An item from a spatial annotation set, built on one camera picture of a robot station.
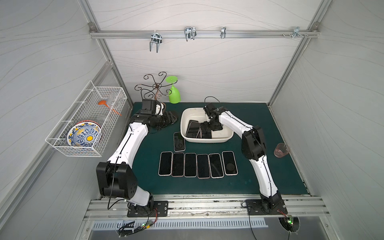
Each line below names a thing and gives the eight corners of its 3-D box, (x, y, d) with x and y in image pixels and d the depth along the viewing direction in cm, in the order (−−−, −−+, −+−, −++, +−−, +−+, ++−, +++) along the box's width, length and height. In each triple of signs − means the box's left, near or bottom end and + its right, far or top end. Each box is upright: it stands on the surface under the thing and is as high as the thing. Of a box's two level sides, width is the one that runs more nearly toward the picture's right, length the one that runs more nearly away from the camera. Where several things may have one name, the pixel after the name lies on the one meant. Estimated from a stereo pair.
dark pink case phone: (224, 175, 87) (225, 174, 85) (221, 152, 96) (222, 150, 95) (237, 175, 87) (238, 174, 85) (233, 152, 97) (234, 150, 95)
